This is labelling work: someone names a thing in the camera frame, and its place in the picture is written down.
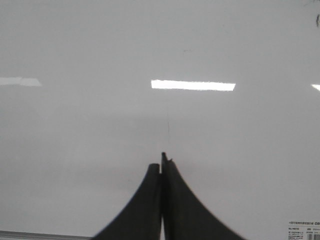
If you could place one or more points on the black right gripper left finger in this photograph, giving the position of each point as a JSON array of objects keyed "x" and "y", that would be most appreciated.
[{"x": 141, "y": 218}]

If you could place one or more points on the white product label sticker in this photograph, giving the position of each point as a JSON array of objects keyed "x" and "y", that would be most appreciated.
[{"x": 304, "y": 230}]

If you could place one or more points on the white whiteboard with aluminium frame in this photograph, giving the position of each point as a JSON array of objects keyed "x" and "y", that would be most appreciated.
[{"x": 93, "y": 91}]

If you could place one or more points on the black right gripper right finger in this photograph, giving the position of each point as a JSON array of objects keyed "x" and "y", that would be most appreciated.
[{"x": 184, "y": 216}]

